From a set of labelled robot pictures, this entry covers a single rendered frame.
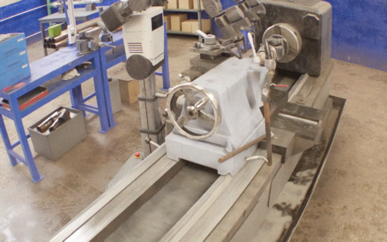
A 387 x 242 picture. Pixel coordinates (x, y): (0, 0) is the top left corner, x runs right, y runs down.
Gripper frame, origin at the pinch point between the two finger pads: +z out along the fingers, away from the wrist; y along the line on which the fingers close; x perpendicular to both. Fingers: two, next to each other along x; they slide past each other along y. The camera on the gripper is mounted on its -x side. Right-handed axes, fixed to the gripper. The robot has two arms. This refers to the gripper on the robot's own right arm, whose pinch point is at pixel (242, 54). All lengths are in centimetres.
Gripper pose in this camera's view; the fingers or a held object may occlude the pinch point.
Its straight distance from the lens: 154.1
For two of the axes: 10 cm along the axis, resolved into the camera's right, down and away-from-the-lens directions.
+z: 5.1, 8.2, 2.6
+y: 3.4, -4.7, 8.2
